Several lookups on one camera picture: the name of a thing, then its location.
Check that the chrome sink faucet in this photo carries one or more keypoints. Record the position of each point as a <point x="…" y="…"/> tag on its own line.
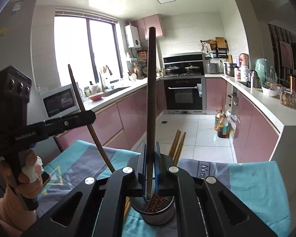
<point x="102" y="81"/>

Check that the white countertop oven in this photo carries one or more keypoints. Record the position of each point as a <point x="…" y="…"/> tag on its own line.
<point x="60" y="101"/>

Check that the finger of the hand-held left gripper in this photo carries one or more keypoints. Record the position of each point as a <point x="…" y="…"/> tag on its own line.
<point x="74" y="121"/>

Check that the black range hood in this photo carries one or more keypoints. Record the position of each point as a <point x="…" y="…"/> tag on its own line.
<point x="182" y="59"/>

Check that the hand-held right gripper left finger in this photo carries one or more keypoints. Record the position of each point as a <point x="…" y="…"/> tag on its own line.
<point x="143" y="170"/>

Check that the white wall water heater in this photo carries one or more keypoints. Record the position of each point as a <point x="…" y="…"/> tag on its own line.
<point x="132" y="37"/>

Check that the white plastic bag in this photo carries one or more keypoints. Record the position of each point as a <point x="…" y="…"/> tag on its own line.
<point x="232" y="122"/>

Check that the black built-in oven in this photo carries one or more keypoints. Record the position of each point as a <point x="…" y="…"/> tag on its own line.
<point x="183" y="95"/>

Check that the grey refrigerator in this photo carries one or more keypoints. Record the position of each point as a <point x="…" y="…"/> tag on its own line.
<point x="14" y="42"/>

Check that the mint green appliance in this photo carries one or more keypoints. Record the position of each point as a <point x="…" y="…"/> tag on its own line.
<point x="264" y="70"/>

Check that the pink bowl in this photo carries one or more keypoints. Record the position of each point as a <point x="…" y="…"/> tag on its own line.
<point x="96" y="96"/>

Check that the white vent pipe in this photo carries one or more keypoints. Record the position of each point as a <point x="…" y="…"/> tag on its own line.
<point x="158" y="51"/>

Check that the black wall rack with boards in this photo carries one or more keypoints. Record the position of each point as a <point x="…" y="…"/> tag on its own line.
<point x="215" y="47"/>

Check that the pink wall cabinet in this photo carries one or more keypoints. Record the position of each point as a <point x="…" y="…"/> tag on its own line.
<point x="141" y="27"/>

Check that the clear cookie container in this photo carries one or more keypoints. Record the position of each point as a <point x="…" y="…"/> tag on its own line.
<point x="287" y="99"/>

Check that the steel thermos flask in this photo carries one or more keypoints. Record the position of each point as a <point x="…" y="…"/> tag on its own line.
<point x="255" y="79"/>

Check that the bunch of wooden chopsticks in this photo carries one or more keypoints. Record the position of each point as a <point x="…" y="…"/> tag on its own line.
<point x="177" y="143"/>

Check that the pink kitchen base cabinets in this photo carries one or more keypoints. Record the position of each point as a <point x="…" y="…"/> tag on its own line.
<point x="133" y="108"/>
<point x="251" y="133"/>

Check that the brown wooden chopstick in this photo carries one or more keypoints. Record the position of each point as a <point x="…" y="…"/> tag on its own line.
<point x="151" y="91"/>
<point x="98" y="143"/>

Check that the copper tumbler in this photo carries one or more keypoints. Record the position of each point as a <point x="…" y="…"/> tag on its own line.
<point x="292" y="81"/>

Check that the white bowl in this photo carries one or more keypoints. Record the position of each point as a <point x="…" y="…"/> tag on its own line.
<point x="270" y="91"/>

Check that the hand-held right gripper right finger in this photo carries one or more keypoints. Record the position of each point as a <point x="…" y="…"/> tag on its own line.
<point x="158" y="177"/>

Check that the framed wall picture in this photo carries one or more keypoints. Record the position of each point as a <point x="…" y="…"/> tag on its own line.
<point x="286" y="53"/>

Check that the striped dark wall panel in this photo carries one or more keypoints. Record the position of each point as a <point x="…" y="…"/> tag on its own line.
<point x="275" y="39"/>

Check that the large kitchen window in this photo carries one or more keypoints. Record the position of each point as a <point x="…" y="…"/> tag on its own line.
<point x="71" y="49"/>

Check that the white red label bottle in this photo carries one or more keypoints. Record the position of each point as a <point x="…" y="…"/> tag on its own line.
<point x="237" y="73"/>

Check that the yellow cooking oil bottle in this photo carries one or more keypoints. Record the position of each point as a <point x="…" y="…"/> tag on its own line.
<point x="219" y="119"/>

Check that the person's left hand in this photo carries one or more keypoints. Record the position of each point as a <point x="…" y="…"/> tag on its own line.
<point x="30" y="170"/>

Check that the stainless steel stock pot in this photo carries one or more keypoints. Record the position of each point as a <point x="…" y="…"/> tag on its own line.
<point x="230" y="69"/>

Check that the woven basket bowl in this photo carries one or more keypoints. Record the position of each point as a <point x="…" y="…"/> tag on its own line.
<point x="145" y="71"/>

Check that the white plastic jug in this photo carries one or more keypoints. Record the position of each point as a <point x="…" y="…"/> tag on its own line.
<point x="244" y="73"/>

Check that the black wok with lid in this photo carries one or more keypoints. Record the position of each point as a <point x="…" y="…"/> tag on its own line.
<point x="172" y="69"/>
<point x="192" y="68"/>

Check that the teal grey printed tablecloth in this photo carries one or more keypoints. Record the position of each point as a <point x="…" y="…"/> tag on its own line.
<point x="249" y="185"/>

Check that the black mesh utensil holder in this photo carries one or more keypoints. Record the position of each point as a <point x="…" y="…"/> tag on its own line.
<point x="160" y="217"/>

